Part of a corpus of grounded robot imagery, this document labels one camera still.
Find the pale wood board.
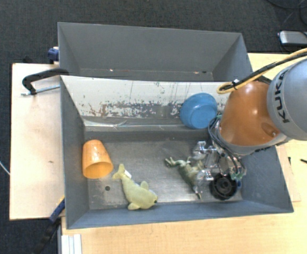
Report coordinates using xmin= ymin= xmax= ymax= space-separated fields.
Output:
xmin=9 ymin=62 xmax=66 ymax=221

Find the blue bowl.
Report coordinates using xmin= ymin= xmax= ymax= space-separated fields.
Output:
xmin=179 ymin=93 xmax=219 ymax=130

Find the grey metal bin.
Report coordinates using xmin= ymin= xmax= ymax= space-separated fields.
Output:
xmin=57 ymin=22 xmax=294 ymax=230

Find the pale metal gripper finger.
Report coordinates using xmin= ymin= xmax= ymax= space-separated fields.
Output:
xmin=194 ymin=169 xmax=215 ymax=193
xmin=189 ymin=141 xmax=215 ymax=162

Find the yellow-green plush whale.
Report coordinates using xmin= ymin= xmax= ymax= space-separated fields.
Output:
xmin=111 ymin=163 xmax=159 ymax=211

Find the green toy dinosaur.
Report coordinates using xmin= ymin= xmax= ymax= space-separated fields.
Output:
xmin=164 ymin=156 xmax=204 ymax=199

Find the orange cup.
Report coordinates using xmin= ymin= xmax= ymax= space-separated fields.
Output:
xmin=82 ymin=139 xmax=114 ymax=180

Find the black cylinder on white bracket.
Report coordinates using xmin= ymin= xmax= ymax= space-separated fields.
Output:
xmin=208 ymin=171 xmax=241 ymax=201

